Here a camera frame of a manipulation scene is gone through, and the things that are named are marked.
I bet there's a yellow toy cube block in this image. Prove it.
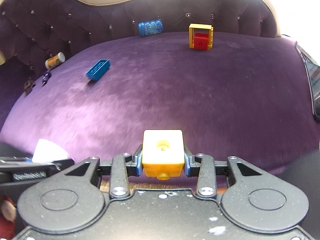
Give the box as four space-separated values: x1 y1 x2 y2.
142 129 185 180

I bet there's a blue rectangular toy brick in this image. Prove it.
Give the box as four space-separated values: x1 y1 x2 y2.
86 59 111 82

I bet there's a red toy cube block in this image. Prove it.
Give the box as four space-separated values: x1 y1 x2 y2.
193 33 209 51

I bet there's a yellow toy window frame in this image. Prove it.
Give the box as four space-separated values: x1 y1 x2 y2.
189 23 214 51

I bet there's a blue mentos gum bottle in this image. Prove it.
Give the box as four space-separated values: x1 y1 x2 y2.
138 20 163 37

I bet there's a red slipper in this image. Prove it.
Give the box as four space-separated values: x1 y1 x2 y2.
0 194 17 239

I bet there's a brown small clip object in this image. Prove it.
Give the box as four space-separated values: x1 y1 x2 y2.
24 80 36 95

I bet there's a purple velvet sofa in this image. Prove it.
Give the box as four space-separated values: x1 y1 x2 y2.
1 0 319 172

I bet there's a dark purple small figurine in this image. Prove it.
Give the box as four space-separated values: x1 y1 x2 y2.
42 70 52 86

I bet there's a yellow labelled small bottle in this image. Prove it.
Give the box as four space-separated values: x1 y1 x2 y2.
44 52 66 71

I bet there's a black smartphone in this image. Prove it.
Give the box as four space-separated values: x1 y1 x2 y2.
295 42 320 122

